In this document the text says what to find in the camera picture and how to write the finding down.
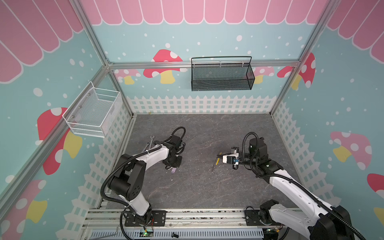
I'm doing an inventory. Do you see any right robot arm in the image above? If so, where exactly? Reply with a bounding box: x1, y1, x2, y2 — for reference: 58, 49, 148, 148
217, 132, 364, 240

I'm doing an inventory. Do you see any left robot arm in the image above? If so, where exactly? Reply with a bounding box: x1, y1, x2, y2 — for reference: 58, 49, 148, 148
100, 127, 186, 226

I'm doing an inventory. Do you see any silver combination wrench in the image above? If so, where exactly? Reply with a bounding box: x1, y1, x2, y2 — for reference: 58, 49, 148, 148
143, 136, 155, 152

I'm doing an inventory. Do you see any white vented cable duct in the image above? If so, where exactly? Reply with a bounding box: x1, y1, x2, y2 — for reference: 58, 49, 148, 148
89, 229, 265, 240

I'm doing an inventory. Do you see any black mesh wall basket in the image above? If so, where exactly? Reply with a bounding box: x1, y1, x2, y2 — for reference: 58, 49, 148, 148
191, 56, 255, 92

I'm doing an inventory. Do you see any white wire wall basket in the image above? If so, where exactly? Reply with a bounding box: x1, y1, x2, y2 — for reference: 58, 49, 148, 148
63, 82, 123, 138

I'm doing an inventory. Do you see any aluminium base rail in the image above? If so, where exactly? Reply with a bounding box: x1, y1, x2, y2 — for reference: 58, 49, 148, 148
82, 208, 328, 229

